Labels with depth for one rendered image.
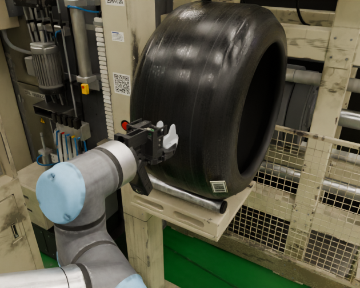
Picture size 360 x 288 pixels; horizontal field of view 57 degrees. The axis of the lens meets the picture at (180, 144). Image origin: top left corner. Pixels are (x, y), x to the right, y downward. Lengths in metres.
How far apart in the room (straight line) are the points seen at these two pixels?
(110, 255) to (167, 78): 0.46
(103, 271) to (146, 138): 0.29
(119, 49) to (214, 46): 0.41
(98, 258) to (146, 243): 1.00
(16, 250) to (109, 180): 0.96
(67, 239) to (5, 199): 0.78
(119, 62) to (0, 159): 0.56
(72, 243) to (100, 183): 0.11
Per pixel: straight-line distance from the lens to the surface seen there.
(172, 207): 1.15
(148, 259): 1.63
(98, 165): 0.58
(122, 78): 1.17
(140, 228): 1.51
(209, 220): 1.10
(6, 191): 1.36
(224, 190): 0.92
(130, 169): 0.63
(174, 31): 0.90
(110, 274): 0.53
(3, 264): 1.50
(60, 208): 0.56
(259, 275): 2.12
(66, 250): 0.62
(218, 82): 0.79
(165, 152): 0.73
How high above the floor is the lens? 1.60
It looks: 29 degrees down
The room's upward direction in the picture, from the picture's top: straight up
